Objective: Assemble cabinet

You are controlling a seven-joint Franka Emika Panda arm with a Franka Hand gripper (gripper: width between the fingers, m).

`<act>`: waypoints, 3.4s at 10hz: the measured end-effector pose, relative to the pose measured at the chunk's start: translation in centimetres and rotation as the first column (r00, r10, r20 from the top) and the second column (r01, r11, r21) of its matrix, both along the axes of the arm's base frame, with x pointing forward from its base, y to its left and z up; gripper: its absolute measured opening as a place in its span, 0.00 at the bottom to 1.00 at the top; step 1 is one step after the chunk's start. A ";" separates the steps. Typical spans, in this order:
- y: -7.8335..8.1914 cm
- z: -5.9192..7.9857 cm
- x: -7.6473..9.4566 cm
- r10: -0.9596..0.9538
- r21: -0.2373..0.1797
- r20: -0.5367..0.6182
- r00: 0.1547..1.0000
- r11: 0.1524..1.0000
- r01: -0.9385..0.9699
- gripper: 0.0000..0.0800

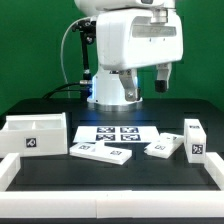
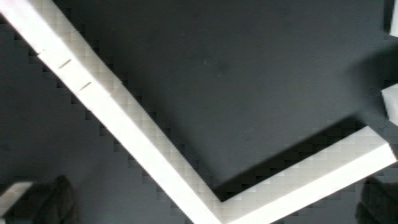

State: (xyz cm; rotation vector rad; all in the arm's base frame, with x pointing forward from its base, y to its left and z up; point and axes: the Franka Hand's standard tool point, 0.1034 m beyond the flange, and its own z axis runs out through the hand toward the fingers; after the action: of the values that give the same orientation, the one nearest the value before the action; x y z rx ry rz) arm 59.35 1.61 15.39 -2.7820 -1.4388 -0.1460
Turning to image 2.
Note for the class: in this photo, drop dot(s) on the white cabinet door panel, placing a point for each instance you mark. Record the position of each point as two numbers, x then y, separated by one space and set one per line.
389 95

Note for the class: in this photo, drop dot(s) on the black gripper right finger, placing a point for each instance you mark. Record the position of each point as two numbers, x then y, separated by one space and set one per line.
376 207

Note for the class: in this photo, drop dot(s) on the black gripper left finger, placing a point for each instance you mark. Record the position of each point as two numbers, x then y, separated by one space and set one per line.
46 205

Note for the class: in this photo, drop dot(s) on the white U-shaped table fence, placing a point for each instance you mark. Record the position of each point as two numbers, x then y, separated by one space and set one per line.
305 182

